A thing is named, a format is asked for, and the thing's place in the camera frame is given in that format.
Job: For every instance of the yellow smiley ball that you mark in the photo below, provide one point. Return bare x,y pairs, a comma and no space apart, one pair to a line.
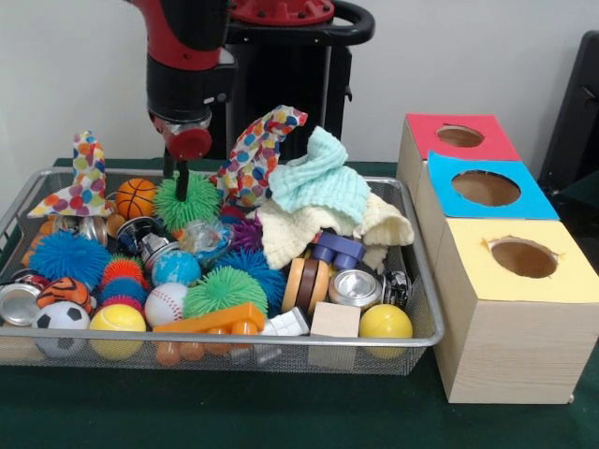
385,320

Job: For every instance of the mint green muslin cloth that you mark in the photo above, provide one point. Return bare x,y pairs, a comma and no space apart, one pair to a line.
318,182

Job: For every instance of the crushed clear plastic bottle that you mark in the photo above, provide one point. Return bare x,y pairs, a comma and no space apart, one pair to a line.
201,238

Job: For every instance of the orange toy basketball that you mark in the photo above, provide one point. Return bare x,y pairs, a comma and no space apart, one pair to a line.
137,198

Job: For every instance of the white baseball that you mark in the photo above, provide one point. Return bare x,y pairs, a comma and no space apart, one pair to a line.
167,304

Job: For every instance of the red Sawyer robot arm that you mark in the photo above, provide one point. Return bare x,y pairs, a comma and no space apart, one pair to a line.
187,47

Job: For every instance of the colourful polka-dot cloth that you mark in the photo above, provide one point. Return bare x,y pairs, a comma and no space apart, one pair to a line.
253,154
82,182

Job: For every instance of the green spiky rubber ball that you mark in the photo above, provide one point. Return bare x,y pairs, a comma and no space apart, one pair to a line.
225,292
197,210

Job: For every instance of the blue spiky rubber ball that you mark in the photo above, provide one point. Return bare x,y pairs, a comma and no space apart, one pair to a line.
67,257

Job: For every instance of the clear mesh bin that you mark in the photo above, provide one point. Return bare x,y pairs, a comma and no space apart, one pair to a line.
423,281

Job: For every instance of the wooden box with three holes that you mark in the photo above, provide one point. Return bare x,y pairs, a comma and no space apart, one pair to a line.
510,327

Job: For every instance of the black chair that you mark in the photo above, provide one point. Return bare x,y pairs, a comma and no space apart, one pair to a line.
576,112

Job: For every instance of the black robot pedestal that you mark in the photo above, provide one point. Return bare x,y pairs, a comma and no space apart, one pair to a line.
299,84

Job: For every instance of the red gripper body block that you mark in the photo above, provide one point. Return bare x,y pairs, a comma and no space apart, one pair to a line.
190,142

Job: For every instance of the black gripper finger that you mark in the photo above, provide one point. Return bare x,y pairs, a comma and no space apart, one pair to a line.
182,180
168,166

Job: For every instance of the black and white soccer ball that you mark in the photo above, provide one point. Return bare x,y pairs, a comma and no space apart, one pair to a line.
61,323

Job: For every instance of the pale yellow muslin cloth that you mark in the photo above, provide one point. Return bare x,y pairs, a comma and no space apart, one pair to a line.
374,224

